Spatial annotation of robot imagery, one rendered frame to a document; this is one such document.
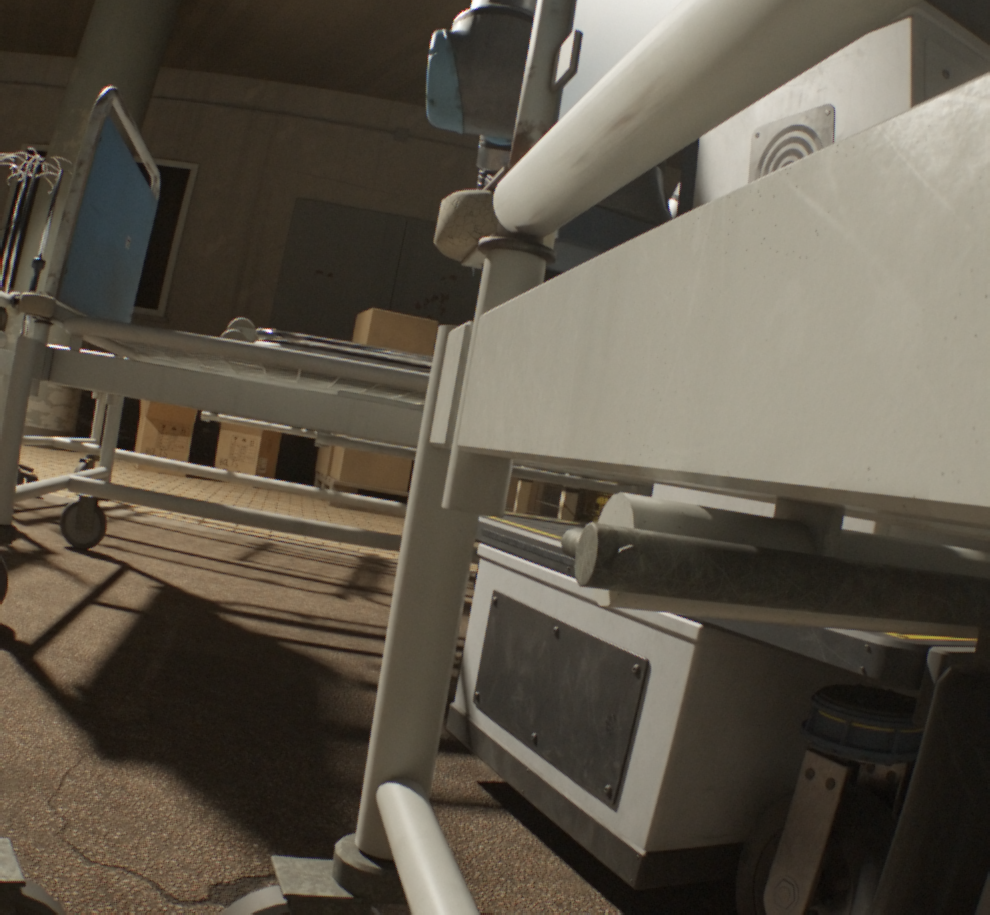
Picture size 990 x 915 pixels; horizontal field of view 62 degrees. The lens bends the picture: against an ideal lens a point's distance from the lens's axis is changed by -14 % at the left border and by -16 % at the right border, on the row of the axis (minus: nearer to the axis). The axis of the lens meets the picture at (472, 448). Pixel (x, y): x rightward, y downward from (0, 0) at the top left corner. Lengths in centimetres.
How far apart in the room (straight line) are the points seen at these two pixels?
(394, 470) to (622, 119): 500
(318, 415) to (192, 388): 22
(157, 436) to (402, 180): 357
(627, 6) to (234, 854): 74
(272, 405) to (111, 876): 95
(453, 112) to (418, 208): 670
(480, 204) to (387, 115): 770
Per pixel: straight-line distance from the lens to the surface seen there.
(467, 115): 127
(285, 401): 154
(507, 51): 127
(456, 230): 48
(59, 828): 86
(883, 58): 83
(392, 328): 526
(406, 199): 797
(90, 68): 613
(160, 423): 539
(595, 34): 41
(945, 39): 85
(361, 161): 802
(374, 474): 524
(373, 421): 154
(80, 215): 161
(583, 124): 31
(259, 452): 557
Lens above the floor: 39
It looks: 1 degrees up
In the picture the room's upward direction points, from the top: 10 degrees clockwise
